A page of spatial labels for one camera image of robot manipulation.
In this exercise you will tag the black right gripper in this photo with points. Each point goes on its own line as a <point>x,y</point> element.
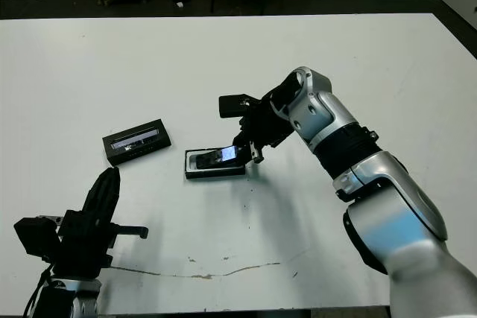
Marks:
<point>264,124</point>

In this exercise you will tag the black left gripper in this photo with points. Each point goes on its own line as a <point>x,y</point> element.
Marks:
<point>85,247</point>

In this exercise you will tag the black handheld camera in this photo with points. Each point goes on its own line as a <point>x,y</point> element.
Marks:
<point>216,158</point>

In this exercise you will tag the black box lid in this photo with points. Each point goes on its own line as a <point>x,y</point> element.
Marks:
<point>136,144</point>

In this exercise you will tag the black box base white lining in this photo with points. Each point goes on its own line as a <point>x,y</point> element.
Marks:
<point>212,174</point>

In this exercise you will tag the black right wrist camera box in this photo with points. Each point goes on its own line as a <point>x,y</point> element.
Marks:
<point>233,105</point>

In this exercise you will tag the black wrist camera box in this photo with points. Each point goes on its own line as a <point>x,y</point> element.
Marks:
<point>233,105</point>
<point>35,236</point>

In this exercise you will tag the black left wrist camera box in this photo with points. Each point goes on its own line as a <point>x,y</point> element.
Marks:
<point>35,236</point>

